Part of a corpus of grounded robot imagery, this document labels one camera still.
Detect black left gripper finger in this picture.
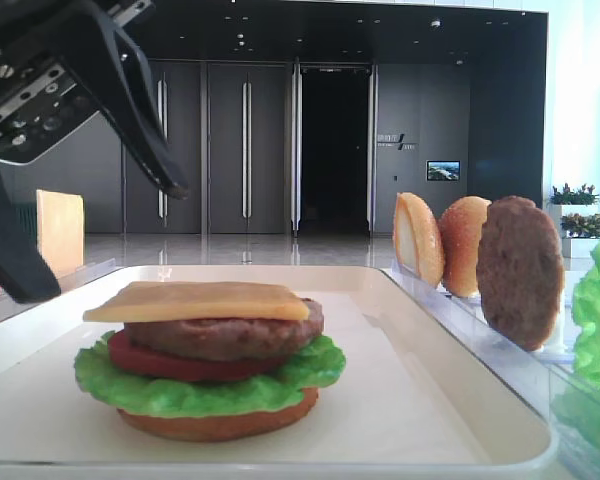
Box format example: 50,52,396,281
0,175,57,297

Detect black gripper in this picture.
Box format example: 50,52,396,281
0,1,189,199

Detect orange cheese slice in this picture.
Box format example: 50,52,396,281
36,189,85,278
83,281,309,323

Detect red tomato slice on stack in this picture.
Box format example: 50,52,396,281
107,330,289,383

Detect brown meat patty on stack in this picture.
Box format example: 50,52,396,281
124,298,324,361

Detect bottom bread slice on stack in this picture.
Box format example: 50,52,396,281
117,387,319,443

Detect green lettuce leaf on stack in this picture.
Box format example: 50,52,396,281
74,331,346,418

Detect standing brown meat patty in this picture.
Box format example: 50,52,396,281
476,196,565,351

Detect bun half with white face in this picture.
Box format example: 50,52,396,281
393,192,445,288

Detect golden bun half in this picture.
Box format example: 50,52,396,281
438,196,491,298

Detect cream rectangular tray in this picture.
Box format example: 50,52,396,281
0,265,559,479

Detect potted plants white planter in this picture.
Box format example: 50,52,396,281
548,183,600,259

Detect clear long left rail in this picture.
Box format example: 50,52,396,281
0,258,120,323

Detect clear long rail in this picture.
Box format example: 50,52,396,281
385,264,600,479
0,258,120,323

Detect wall display screen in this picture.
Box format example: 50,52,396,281
426,160,461,182

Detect clear long right rail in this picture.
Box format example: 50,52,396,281
385,264,600,479

